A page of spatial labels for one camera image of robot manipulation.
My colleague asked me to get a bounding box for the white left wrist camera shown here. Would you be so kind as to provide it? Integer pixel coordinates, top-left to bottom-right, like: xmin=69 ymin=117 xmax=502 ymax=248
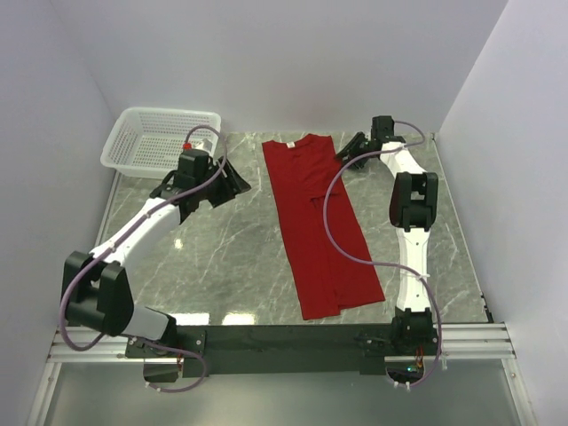
xmin=183 ymin=138 xmax=215 ymax=154

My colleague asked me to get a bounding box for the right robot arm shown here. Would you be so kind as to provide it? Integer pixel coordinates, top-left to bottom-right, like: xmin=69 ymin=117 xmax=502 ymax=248
xmin=336 ymin=115 xmax=441 ymax=355

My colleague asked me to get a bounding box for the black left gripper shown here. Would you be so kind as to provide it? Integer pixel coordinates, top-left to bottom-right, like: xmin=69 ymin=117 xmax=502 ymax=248
xmin=196 ymin=155 xmax=251 ymax=208

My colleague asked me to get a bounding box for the black base beam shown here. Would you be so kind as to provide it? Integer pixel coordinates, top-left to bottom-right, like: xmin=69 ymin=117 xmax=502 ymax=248
xmin=123 ymin=322 xmax=444 ymax=379

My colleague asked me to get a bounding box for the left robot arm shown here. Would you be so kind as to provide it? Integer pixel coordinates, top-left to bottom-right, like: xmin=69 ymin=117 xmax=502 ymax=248
xmin=59 ymin=148 xmax=251 ymax=357

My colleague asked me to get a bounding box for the red t shirt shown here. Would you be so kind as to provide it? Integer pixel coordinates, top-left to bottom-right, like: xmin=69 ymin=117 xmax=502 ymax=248
xmin=262 ymin=134 xmax=385 ymax=320

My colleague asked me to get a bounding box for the aluminium frame rail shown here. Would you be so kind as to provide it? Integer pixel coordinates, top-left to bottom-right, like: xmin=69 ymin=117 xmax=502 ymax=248
xmin=47 ymin=131 xmax=134 ymax=364

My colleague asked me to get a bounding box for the white plastic basket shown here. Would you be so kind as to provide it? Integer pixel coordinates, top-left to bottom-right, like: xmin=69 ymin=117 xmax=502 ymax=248
xmin=100 ymin=106 xmax=221 ymax=179

